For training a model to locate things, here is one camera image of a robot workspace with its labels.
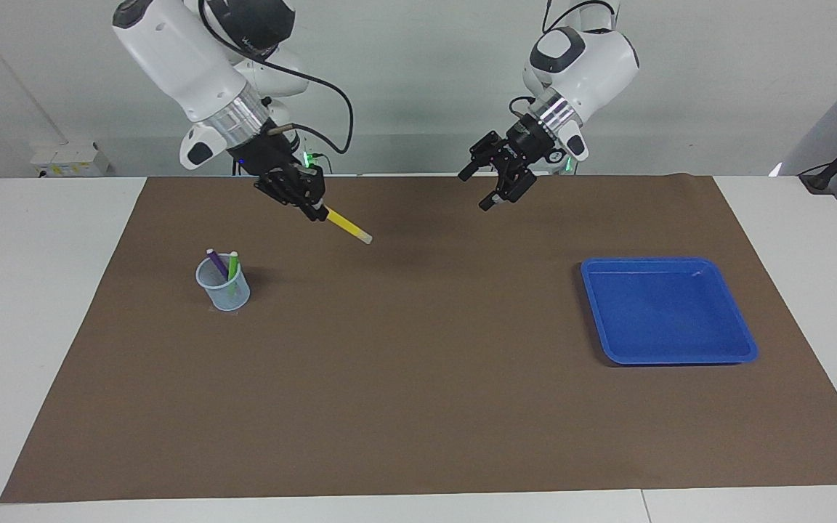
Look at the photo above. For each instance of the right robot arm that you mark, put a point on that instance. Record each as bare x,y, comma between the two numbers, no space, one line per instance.
179,54

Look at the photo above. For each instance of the green pen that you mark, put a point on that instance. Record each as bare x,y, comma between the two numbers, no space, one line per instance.
232,266

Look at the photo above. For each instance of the white box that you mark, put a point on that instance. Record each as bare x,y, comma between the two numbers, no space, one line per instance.
70,160

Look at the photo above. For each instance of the clear plastic cup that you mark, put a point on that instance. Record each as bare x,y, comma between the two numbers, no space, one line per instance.
224,290

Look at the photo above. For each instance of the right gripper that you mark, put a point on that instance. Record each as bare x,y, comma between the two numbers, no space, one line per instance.
264,151

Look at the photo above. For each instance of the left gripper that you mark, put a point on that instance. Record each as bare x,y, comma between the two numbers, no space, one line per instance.
531,142

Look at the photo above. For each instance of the purple pen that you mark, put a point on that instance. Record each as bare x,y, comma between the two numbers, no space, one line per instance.
216,263

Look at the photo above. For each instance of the blue plastic tray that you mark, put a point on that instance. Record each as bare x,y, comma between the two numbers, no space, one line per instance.
665,311

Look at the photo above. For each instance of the yellow pen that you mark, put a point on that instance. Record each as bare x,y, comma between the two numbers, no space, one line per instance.
349,226

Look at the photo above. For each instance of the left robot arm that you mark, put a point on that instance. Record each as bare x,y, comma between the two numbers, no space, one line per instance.
593,62

